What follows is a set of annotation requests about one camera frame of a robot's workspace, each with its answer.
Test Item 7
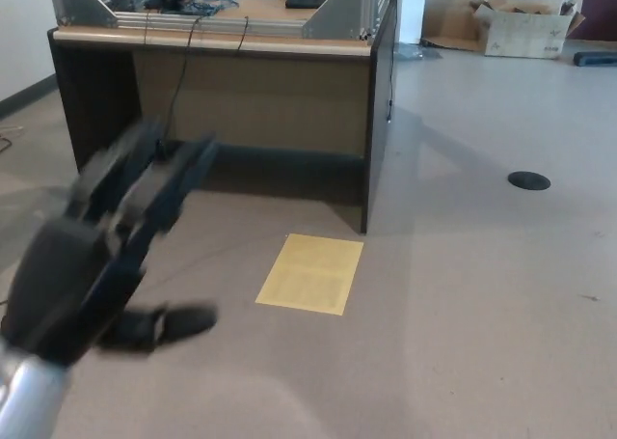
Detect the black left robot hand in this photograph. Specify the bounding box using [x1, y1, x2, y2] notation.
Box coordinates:
[0, 117, 221, 369]

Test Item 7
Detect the yellow paper sheet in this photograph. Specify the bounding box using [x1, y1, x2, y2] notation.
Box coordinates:
[255, 233, 365, 317]

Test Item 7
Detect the dark desk with beige top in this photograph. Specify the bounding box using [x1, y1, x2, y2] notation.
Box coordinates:
[46, 0, 405, 235]

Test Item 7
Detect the crumpled clear plastic wrap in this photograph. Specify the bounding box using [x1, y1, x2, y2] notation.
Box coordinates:
[394, 41, 443, 61]

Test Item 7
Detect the flattened brown cardboard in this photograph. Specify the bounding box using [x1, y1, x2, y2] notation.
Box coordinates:
[419, 0, 489, 52]

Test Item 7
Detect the black round floor cover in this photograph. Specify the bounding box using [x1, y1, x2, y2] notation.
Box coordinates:
[507, 171, 551, 191]

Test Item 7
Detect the open white cardboard box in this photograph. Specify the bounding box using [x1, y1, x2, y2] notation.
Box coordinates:
[471, 0, 586, 60]

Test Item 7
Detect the dark blue foam block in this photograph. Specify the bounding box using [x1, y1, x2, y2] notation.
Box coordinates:
[573, 50, 617, 68]

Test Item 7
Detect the maroon door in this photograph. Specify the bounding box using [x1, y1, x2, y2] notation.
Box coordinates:
[573, 0, 617, 41]

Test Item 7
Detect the long black power cable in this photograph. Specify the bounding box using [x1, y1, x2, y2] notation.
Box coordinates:
[162, 15, 204, 159]

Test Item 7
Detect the aluminium profile frame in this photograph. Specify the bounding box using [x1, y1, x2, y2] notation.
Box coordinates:
[45, 0, 405, 41]

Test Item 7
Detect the thin black hanging cable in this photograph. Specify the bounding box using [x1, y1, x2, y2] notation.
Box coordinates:
[384, 0, 405, 123]

